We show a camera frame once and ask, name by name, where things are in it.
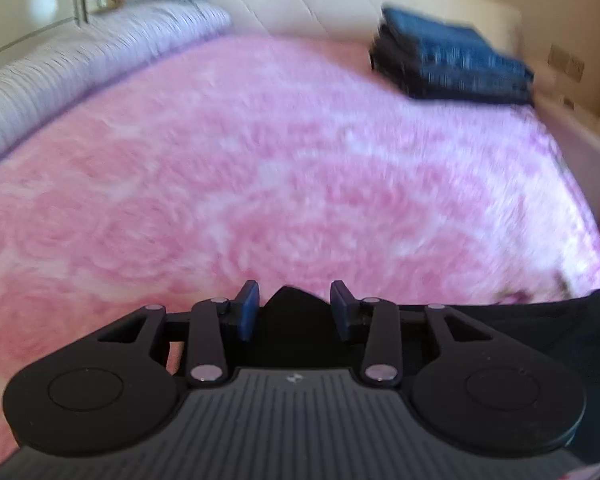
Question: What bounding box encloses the pink floral blanket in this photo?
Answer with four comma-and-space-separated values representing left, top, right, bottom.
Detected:
0, 34, 600, 466

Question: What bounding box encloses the folded blue clothes stack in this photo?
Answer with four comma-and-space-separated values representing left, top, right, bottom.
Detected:
370, 4, 534, 105

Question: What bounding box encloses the black jacket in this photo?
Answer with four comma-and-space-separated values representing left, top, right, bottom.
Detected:
164, 285, 600, 411

